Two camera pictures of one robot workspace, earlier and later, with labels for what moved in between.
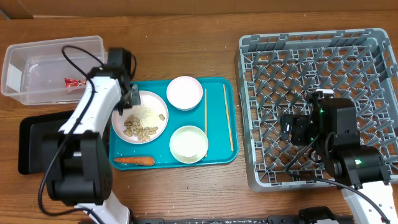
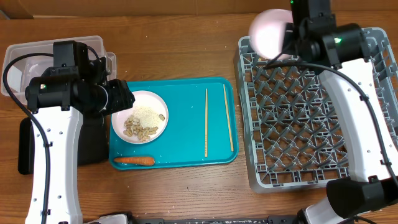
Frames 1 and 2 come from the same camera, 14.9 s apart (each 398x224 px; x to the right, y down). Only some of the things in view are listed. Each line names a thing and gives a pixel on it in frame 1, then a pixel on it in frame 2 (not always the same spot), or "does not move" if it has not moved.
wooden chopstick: x=228 y=117 does not move
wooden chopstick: x=206 y=118 does not move
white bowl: x=184 y=93 to x=267 y=32
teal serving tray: x=203 y=126 does not move
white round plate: x=154 y=102 does not move
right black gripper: x=300 y=126 to x=295 y=45
